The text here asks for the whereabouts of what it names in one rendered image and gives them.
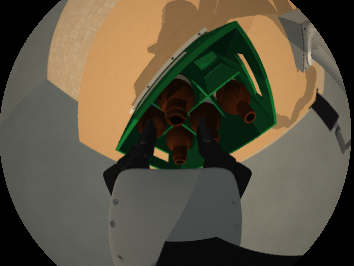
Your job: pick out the brown glass bottle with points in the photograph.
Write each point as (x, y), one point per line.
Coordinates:
(175, 99)
(234, 99)
(179, 140)
(157, 116)
(211, 115)

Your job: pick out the green crate with dividers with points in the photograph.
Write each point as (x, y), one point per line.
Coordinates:
(212, 69)

